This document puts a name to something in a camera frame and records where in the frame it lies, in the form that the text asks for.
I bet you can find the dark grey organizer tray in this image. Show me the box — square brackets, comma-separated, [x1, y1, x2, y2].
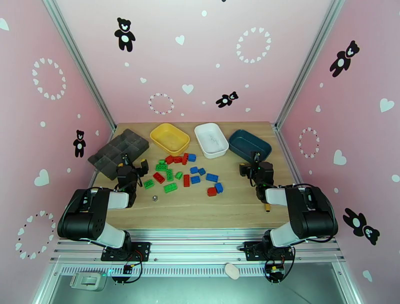
[87, 128, 150, 182]

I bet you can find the aluminium frame post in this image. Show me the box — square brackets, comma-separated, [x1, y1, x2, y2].
[42, 0, 117, 134]
[274, 0, 347, 131]

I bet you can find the yellow plastic container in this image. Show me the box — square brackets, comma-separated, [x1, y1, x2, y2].
[149, 122, 191, 156]

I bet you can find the aluminium rail base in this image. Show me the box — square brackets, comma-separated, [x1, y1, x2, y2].
[49, 228, 346, 264]

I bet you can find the clear plastic device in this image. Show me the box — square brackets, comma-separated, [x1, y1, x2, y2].
[69, 272, 108, 292]

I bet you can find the circuit board with yellow plug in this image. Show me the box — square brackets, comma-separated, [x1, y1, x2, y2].
[267, 265, 285, 282]

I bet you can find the perforated metal strip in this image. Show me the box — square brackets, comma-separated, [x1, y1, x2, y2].
[59, 265, 270, 278]

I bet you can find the dark teal plastic container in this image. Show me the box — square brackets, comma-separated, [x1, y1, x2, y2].
[228, 129, 273, 164]

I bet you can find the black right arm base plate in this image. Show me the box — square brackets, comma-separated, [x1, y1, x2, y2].
[243, 241, 295, 262]

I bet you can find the beige oval tag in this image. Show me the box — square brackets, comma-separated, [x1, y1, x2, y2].
[224, 263, 241, 281]

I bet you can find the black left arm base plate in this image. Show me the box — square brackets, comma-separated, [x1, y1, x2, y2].
[100, 241, 152, 262]

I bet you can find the white plastic container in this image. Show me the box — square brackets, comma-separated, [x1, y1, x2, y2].
[193, 122, 230, 160]

